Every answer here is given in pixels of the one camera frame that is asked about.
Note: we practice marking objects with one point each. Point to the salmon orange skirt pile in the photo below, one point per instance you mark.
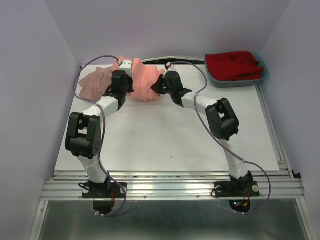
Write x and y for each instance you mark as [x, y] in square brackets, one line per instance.
[144, 77]

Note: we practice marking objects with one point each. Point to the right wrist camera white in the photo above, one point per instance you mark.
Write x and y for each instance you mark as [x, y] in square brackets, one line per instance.
[170, 67]

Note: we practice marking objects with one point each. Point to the dusty pink pleated skirt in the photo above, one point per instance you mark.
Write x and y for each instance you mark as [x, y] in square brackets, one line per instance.
[95, 84]

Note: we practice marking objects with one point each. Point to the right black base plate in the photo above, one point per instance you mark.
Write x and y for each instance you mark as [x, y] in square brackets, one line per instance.
[230, 189]

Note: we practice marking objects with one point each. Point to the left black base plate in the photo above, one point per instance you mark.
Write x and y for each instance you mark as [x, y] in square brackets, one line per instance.
[100, 191]

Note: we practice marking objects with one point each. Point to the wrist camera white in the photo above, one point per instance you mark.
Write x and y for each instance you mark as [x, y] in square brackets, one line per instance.
[170, 67]
[127, 66]

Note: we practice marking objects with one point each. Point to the aluminium rail frame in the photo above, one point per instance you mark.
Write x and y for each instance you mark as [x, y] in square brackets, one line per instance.
[177, 203]

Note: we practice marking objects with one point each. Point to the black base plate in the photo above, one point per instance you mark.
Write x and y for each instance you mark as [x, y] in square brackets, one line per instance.
[230, 189]
[100, 191]

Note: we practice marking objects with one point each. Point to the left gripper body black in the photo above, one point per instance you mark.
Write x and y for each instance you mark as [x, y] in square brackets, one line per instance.
[128, 88]

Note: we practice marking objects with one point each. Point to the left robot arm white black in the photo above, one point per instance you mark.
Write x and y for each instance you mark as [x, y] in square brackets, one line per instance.
[85, 136]

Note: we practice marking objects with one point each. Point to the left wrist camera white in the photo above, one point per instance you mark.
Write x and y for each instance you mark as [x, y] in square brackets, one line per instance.
[127, 66]

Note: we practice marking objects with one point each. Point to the red garment in basket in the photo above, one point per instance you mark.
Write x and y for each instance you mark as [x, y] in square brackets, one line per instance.
[234, 66]

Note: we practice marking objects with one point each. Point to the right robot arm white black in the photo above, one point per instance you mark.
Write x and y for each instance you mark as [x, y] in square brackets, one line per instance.
[223, 126]

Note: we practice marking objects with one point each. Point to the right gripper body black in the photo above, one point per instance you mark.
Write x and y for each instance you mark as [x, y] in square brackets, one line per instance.
[162, 87]

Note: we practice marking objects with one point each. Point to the blue grey plastic basket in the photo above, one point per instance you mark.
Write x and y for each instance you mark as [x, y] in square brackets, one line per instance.
[236, 84]

